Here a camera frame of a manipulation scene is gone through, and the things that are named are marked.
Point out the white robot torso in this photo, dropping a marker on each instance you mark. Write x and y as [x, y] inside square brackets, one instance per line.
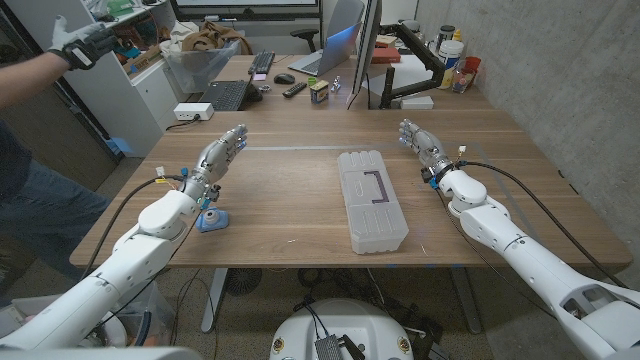
[345, 320]

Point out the silver laptop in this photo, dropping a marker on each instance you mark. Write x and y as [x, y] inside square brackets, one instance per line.
[340, 47]

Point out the person's bare forearm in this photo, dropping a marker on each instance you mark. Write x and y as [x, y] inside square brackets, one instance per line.
[25, 77]

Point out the brown cloth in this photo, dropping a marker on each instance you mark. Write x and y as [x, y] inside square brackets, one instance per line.
[215, 35]

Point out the red cup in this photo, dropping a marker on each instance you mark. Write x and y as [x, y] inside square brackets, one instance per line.
[471, 64]

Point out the small yellow blue box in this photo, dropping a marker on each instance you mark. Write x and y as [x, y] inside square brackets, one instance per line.
[319, 92]

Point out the white table leg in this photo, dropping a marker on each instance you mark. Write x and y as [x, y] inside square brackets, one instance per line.
[465, 300]
[214, 300]

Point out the black keyboard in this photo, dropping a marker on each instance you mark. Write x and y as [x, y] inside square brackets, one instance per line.
[262, 62]

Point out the person's black white gloved hand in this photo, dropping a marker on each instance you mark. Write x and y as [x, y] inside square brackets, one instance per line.
[82, 45]

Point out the black round fan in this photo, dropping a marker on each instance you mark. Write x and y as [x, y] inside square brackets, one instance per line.
[242, 281]

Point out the blue toy camera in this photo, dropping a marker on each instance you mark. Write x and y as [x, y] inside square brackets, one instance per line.
[212, 220]

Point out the small green item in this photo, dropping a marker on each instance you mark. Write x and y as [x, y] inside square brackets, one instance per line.
[312, 80]

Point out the translucent clamshell container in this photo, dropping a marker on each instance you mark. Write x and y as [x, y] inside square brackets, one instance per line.
[372, 220]

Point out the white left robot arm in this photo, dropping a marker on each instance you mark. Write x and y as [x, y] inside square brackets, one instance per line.
[150, 222]

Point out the white flat box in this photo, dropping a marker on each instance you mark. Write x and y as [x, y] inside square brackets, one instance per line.
[416, 102]

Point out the small silver figurine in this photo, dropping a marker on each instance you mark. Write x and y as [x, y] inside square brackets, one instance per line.
[336, 84]

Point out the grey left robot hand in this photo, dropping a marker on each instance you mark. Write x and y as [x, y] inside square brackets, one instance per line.
[212, 160]

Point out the clear glass jar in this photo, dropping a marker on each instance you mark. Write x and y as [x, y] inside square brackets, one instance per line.
[462, 80]

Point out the pink sticky note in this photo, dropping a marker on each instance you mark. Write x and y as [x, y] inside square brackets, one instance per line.
[259, 76]

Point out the black office chair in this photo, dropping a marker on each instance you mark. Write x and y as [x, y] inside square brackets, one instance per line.
[305, 34]

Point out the white cabinet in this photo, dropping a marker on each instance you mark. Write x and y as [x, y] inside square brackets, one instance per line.
[125, 105]

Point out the black framed whiteboard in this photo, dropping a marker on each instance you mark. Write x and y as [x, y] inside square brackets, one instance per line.
[245, 10]

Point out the black computer monitor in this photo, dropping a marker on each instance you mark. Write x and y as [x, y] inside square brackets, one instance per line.
[367, 45]

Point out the red box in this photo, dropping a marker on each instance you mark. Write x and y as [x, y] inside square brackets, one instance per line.
[385, 55]

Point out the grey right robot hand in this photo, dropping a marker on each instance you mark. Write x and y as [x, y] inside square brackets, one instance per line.
[427, 147]

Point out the clear plastic storage bin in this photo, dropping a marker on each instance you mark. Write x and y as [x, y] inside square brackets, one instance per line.
[195, 70]

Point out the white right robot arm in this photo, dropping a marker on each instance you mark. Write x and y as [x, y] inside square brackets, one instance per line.
[500, 225]

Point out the white cloth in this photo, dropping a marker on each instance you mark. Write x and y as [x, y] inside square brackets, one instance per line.
[175, 37]

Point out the white power strip box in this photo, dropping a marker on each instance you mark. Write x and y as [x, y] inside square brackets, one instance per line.
[193, 111]

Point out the black remote control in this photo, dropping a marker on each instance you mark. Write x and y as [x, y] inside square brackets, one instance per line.
[294, 90]

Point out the clear floor bin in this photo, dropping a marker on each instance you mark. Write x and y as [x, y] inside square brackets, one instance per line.
[155, 310]

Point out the person in dark clothes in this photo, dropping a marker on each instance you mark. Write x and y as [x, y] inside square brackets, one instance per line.
[35, 210]

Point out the cardboard box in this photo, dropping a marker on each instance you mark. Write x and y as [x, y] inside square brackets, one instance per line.
[142, 60]

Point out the dark lidded jar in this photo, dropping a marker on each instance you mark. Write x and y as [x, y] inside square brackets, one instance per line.
[445, 35]

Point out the white plastic tub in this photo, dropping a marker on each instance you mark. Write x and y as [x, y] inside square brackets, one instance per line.
[451, 54]

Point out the yellow bottle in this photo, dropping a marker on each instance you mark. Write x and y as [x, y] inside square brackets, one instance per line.
[457, 35]

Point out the black laptop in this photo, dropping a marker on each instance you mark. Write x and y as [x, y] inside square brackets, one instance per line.
[227, 95]

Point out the black computer mouse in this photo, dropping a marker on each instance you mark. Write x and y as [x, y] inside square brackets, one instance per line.
[284, 78]

